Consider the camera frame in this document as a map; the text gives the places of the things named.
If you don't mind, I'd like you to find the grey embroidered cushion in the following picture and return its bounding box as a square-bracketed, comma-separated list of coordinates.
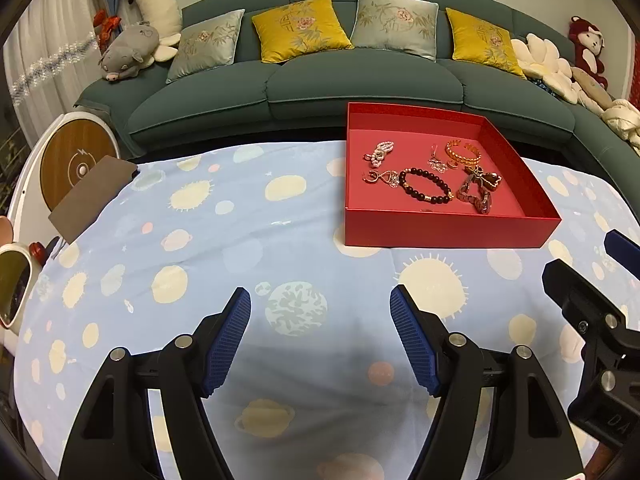
[166, 9, 245, 84]
[350, 0, 439, 61]

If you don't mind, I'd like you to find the grey embroidered cushion left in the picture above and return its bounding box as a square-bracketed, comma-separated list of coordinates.
[166, 9, 245, 84]

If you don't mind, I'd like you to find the white long plush toy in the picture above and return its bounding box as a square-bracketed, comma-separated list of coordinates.
[129, 0, 182, 62]

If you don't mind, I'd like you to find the round white wooden device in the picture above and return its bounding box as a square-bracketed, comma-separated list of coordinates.
[6, 112, 119, 246]

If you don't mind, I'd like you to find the red monkey plush toy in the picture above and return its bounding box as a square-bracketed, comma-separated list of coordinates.
[568, 15, 608, 89]

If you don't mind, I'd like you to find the brown cardboard piece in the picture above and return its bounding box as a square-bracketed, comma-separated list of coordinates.
[49, 155, 139, 244]

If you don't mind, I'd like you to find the beige flat plush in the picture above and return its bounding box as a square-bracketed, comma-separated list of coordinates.
[572, 67, 613, 110]

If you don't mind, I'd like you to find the blue planet print cloth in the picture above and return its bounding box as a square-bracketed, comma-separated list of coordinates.
[14, 141, 639, 479]

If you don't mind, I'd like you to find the cream knotted blanket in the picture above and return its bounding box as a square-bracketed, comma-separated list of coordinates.
[601, 99, 640, 155]

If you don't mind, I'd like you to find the red ornament on curtain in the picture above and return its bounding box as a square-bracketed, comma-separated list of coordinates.
[93, 9, 122, 53]

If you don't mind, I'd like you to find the gold watch band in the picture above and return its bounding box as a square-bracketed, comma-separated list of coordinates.
[464, 166, 502, 193]

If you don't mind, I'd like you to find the right hand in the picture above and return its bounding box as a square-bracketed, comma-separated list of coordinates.
[585, 443, 616, 480]

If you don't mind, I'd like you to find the white curtain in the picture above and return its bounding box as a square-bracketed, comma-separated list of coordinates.
[2, 0, 100, 145]

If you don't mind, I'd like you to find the dark bead bracelet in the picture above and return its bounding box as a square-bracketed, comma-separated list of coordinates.
[398, 167, 455, 206]

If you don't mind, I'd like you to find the cream flower cushion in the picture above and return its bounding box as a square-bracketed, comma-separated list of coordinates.
[511, 32, 579, 104]

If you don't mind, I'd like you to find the yellow embroidered cushion left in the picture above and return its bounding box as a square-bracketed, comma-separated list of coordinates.
[252, 0, 354, 64]

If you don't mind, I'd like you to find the gold bangle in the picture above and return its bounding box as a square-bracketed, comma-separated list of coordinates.
[445, 139, 482, 166]

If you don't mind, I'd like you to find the red cardboard tray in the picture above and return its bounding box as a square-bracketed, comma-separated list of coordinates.
[344, 102, 561, 248]

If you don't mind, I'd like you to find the grey embroidered cushion right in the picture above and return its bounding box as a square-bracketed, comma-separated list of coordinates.
[350, 0, 439, 61]

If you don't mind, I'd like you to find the grey pig plush toy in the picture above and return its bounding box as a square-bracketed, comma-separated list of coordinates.
[99, 24, 160, 82]

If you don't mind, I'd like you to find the yellow embroidered cushion right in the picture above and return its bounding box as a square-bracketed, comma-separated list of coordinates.
[446, 8, 526, 79]

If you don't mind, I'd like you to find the yellow embroidered cushion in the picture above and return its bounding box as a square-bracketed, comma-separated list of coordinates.
[446, 8, 526, 79]
[252, 0, 354, 64]

